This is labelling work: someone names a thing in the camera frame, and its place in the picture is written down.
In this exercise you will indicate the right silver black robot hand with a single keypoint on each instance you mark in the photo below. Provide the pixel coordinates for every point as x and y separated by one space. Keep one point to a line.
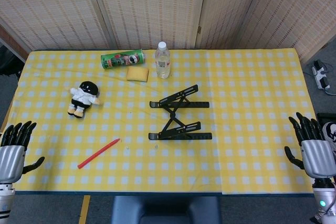
319 158

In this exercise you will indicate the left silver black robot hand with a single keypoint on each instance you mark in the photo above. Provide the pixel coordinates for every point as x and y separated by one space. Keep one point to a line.
11 155

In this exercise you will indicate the black folding laptop stand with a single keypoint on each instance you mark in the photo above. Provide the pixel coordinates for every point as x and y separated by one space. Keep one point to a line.
181 104

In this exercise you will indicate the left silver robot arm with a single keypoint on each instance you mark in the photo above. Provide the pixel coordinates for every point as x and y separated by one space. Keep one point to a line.
5 200

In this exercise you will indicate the yellow white checkered tablecloth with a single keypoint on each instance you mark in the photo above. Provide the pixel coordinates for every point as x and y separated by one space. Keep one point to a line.
236 103

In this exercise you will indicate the woven folding screen panel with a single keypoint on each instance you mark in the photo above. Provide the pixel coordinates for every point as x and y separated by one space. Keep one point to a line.
47 9
152 6
296 11
225 9

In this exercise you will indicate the black white printed bag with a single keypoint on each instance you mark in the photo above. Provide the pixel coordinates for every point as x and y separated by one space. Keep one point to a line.
330 132

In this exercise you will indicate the white power strip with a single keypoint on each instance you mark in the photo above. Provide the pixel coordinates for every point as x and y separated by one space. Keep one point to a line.
320 74

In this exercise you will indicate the red pen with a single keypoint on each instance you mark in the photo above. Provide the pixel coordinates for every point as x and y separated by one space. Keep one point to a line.
98 153

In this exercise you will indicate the yellow floor tape strip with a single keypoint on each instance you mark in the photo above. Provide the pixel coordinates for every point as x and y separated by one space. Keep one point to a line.
84 209

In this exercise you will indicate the black white plush doll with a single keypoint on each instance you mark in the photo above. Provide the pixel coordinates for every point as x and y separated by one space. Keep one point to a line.
82 96

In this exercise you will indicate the black bulky object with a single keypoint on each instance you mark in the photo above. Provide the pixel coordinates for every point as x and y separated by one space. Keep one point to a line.
9 61

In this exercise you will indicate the green Pringles can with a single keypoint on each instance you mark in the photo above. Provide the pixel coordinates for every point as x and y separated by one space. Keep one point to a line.
120 59

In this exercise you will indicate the yellow sponge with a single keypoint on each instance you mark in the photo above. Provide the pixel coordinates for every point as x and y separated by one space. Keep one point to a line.
137 74

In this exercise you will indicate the dark blue robot torso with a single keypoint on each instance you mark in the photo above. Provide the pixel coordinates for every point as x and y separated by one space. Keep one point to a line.
165 211

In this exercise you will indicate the brass screen hinge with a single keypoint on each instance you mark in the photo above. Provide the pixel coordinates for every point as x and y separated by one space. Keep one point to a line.
199 30

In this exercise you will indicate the clear plastic water bottle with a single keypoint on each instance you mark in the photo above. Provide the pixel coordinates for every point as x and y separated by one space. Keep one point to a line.
162 64

